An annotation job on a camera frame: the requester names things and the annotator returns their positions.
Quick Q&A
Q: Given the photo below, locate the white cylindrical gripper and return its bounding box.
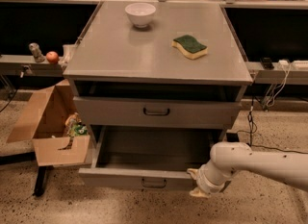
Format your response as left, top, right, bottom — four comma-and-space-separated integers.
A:
187, 162, 230, 198

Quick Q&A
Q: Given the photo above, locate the grey drawer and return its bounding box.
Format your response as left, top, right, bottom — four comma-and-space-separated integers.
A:
79, 126, 220, 191
73, 97, 241, 130

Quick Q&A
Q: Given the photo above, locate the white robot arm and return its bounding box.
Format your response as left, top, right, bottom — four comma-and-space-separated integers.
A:
187, 142, 308, 198

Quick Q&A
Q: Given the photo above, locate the grey top drawer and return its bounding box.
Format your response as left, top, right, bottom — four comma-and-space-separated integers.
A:
73, 97, 241, 130

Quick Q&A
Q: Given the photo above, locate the grey drawer cabinet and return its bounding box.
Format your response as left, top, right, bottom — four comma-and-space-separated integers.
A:
63, 0, 254, 145

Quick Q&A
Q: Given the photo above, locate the open cardboard box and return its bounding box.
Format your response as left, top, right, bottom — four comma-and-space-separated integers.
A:
7, 80, 91, 166

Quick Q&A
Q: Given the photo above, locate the black power adapter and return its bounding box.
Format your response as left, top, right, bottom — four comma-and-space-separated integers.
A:
226, 133, 240, 142

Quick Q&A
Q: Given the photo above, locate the green snack packet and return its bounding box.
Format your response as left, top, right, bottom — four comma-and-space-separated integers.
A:
69, 124, 88, 137

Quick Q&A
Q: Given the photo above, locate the green yellow sponge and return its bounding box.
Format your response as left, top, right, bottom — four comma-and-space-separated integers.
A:
171, 35, 208, 60

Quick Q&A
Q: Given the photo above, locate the black phone on shelf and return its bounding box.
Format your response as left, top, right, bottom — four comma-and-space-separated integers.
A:
260, 58, 274, 70

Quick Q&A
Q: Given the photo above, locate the white charger plug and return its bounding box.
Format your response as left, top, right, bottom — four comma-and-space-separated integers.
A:
278, 60, 290, 66

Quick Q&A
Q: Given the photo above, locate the white power strip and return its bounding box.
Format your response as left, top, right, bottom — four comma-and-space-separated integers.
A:
292, 60, 308, 70

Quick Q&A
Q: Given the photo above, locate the black table leg foot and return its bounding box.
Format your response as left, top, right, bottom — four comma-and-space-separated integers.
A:
33, 166, 54, 197

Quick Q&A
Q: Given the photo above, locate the white ceramic bowl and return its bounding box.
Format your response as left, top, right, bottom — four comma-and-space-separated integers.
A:
125, 3, 156, 28

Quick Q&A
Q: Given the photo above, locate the red apple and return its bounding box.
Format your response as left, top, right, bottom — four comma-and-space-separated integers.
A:
46, 51, 60, 63

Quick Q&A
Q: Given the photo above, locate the small grey figurine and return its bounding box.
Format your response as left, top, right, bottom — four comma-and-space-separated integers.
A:
29, 42, 45, 62

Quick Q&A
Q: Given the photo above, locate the black floor cable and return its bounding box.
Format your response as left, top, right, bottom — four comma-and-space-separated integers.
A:
237, 96, 308, 156

